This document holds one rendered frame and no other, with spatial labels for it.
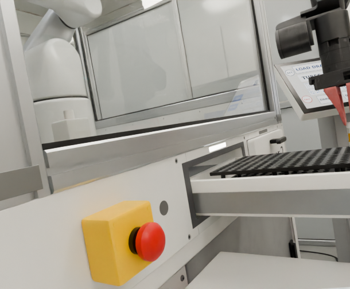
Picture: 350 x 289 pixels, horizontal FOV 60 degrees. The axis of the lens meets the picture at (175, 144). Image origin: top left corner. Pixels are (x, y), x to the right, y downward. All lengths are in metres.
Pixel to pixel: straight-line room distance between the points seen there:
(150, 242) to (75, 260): 0.08
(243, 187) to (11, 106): 0.34
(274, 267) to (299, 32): 0.41
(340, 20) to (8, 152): 0.56
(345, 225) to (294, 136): 0.90
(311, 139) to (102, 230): 2.07
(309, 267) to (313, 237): 1.98
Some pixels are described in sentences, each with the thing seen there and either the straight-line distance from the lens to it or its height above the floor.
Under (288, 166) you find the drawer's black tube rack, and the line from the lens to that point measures 0.52.
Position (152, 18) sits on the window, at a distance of 0.56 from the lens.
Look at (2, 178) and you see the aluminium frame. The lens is 0.31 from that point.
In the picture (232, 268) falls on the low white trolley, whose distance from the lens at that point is 0.52.
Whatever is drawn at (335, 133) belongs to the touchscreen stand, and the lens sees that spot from 1.51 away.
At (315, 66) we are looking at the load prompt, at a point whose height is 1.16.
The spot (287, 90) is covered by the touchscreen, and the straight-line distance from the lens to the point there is 1.41.
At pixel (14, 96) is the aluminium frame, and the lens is 0.33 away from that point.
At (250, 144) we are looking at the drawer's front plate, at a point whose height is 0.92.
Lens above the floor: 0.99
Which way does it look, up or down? 3 degrees down
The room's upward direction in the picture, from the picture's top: 10 degrees counter-clockwise
